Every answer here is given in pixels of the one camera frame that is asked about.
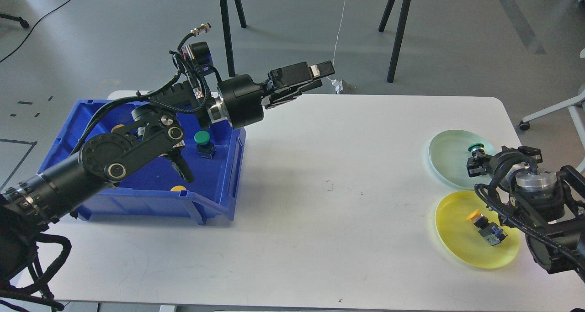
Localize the yellow push button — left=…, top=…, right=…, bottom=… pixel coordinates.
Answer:
left=112, top=123, right=125, bottom=132
left=170, top=185, right=187, bottom=192
left=466, top=209, right=507, bottom=247

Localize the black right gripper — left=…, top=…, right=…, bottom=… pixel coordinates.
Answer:
left=466, top=146, right=542, bottom=189

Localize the black tripod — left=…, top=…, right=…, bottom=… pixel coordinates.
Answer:
left=219, top=0, right=247, bottom=78
left=378, top=0, right=411, bottom=83

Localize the white cable with plug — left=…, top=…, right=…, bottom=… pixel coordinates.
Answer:
left=325, top=0, right=351, bottom=95

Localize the yellow push button back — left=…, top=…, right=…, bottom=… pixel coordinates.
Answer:
left=112, top=123, right=125, bottom=132

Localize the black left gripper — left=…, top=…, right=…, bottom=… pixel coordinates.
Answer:
left=218, top=61, right=335, bottom=129

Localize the blue plastic storage bin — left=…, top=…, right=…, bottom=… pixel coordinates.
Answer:
left=38, top=100, right=246, bottom=225

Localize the yellow push button front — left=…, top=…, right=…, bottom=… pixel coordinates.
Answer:
left=170, top=185, right=187, bottom=192

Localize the black tripod right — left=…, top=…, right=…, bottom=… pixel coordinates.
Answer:
left=378, top=0, right=411, bottom=83

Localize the green push button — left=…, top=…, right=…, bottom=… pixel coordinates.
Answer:
left=468, top=143, right=485, bottom=163
left=194, top=130, right=216, bottom=159

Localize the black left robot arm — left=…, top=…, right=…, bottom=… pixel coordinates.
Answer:
left=1, top=23, right=335, bottom=312

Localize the light green plastic plate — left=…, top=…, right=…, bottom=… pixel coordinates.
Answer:
left=428, top=129, right=497, bottom=190

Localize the black tripod left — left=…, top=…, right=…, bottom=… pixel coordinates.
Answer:
left=219, top=0, right=247, bottom=78

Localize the yellow plastic plate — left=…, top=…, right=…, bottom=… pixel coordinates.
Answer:
left=435, top=190, right=521, bottom=269

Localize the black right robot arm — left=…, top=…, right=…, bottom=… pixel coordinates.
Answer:
left=466, top=143, right=584, bottom=279

